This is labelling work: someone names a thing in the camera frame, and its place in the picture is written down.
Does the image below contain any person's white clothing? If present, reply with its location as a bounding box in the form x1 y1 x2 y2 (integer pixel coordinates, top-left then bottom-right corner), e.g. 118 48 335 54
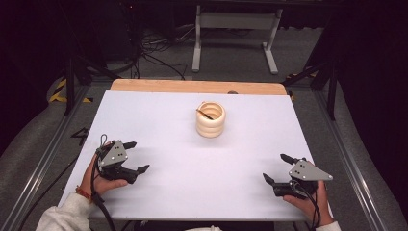
184 224 224 231

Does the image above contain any person's left hand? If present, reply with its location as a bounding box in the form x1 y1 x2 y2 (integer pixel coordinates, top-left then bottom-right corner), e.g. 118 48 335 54
78 140 130 197

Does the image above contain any right hand-held gripper black cable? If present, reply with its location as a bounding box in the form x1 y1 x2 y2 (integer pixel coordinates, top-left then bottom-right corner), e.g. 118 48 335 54
290 180 322 231

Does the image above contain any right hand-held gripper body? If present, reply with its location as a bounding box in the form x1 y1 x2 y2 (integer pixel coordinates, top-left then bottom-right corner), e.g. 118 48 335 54
272 158 334 197

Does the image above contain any black pencil with wooden end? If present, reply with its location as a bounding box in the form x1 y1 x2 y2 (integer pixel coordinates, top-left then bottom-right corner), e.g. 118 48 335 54
195 108 216 121

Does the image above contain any aluminium rail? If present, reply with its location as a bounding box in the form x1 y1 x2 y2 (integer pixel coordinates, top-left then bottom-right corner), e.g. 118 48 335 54
312 90 387 231
0 86 91 231

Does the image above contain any left hand-held gripper black cable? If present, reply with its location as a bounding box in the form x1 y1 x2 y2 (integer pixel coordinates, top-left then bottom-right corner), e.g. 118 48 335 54
90 133 118 231

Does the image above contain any wooden table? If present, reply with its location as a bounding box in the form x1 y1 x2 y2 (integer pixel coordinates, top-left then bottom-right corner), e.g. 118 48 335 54
110 78 288 96

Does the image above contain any person's right hand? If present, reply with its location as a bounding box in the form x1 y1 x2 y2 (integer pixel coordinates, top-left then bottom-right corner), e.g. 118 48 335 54
282 180 335 227

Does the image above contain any black floor cable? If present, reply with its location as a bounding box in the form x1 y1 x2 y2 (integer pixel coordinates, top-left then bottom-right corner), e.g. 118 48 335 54
17 154 81 231

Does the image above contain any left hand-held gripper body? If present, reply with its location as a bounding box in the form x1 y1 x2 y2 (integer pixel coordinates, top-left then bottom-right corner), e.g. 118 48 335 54
95 140 140 185

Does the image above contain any ribbed wooden pen holder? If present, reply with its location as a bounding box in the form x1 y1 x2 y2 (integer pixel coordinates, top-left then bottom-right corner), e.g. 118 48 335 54
195 101 227 140

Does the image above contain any bundle of floor cables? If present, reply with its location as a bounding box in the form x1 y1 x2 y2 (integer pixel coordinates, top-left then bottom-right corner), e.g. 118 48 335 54
137 24 197 81

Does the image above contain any black tripod stand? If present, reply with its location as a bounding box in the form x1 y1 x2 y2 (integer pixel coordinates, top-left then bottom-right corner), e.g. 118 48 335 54
281 57 339 121
63 52 123 116

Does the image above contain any white board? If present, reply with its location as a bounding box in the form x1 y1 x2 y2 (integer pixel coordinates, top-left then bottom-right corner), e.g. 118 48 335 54
57 90 314 222

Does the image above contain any red bracelet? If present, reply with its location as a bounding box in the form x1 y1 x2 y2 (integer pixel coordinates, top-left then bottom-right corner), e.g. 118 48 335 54
75 185 94 203

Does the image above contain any hand-held gripper black cable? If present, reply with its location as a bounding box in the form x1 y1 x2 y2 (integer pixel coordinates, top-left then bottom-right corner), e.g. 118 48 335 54
90 133 118 231
290 180 322 231

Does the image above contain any white metal stand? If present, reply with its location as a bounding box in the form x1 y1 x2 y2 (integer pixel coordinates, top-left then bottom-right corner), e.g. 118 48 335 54
191 4 284 76

